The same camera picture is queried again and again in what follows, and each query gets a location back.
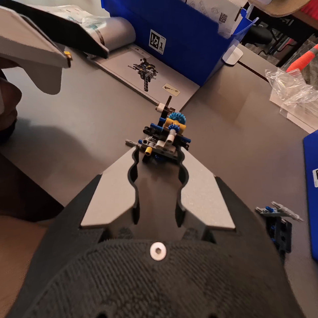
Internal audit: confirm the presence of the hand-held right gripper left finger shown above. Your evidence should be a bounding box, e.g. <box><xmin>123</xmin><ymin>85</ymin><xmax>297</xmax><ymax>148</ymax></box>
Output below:
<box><xmin>80</xmin><ymin>145</ymin><xmax>140</xmax><ymax>236</ymax></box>

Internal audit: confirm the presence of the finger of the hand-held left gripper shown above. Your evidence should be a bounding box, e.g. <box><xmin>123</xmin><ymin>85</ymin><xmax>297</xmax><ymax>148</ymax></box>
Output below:
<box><xmin>5</xmin><ymin>0</ymin><xmax>110</xmax><ymax>59</ymax></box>
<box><xmin>0</xmin><ymin>6</ymin><xmax>72</xmax><ymax>95</ymax></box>

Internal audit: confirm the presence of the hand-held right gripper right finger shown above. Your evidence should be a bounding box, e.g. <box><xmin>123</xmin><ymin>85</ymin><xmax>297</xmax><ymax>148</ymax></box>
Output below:
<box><xmin>175</xmin><ymin>147</ymin><xmax>236</xmax><ymax>242</ymax></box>

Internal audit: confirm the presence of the lego gear assembly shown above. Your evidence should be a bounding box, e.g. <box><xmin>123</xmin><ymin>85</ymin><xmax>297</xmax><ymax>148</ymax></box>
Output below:
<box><xmin>125</xmin><ymin>96</ymin><xmax>192</xmax><ymax>164</ymax></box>

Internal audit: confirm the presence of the lego instruction booklet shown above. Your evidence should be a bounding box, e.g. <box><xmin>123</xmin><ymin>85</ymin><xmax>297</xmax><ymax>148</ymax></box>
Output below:
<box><xmin>84</xmin><ymin>17</ymin><xmax>201</xmax><ymax>112</ymax></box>

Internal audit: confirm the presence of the small lego subassembly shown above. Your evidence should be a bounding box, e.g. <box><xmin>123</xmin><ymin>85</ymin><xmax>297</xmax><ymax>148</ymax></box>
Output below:
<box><xmin>255</xmin><ymin>201</ymin><xmax>305</xmax><ymax>259</ymax></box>

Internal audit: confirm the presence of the person's left hand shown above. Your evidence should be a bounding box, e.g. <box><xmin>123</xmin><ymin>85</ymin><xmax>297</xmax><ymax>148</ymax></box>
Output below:
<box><xmin>0</xmin><ymin>57</ymin><xmax>23</xmax><ymax>118</ymax></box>

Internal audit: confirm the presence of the flat clear plastic bag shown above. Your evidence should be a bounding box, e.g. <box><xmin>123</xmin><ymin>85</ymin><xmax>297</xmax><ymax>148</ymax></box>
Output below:
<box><xmin>32</xmin><ymin>4</ymin><xmax>111</xmax><ymax>48</ymax></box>

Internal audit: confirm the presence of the shallow blue storage bin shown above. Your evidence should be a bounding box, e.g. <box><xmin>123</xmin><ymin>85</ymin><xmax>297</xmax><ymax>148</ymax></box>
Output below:
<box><xmin>303</xmin><ymin>131</ymin><xmax>318</xmax><ymax>262</ymax></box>

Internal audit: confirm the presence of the deep blue storage bin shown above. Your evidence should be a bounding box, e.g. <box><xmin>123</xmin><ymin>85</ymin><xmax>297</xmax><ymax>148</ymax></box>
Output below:
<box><xmin>101</xmin><ymin>0</ymin><xmax>260</xmax><ymax>86</ymax></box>

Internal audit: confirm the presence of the crumpled clear plastic bag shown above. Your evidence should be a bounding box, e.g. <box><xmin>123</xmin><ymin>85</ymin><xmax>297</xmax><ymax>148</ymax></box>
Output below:
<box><xmin>265</xmin><ymin>67</ymin><xmax>318</xmax><ymax>107</ymax></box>

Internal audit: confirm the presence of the white rounded plate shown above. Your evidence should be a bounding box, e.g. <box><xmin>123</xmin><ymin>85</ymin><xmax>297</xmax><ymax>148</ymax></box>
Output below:
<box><xmin>222</xmin><ymin>45</ymin><xmax>244</xmax><ymax>65</ymax></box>

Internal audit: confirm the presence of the white printed cardboard box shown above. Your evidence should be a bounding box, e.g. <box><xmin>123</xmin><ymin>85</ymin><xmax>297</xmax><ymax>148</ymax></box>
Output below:
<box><xmin>185</xmin><ymin>0</ymin><xmax>249</xmax><ymax>39</ymax></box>

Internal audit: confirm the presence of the orange foam object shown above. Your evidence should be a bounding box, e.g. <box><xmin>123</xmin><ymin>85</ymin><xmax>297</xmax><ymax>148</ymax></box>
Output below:
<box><xmin>286</xmin><ymin>44</ymin><xmax>318</xmax><ymax>73</ymax></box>

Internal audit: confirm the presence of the black office chair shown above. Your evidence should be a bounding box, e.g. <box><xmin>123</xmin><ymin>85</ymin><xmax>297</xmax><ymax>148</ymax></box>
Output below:
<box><xmin>245</xmin><ymin>24</ymin><xmax>275</xmax><ymax>46</ymax></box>

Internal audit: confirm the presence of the tan curved board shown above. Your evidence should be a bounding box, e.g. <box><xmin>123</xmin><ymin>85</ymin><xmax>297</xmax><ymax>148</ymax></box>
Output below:
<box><xmin>248</xmin><ymin>0</ymin><xmax>312</xmax><ymax>18</ymax></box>

